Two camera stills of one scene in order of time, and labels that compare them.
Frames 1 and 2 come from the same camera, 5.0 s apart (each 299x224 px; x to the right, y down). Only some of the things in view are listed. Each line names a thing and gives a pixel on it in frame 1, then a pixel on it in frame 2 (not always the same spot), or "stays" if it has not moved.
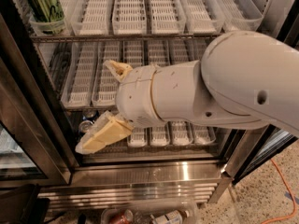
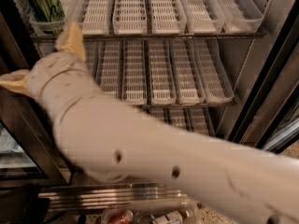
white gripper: x=136 y=96 → x=57 y=74
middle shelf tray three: x=105 y=80 stays
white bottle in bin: x=173 y=217 stays
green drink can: x=43 y=7 stays
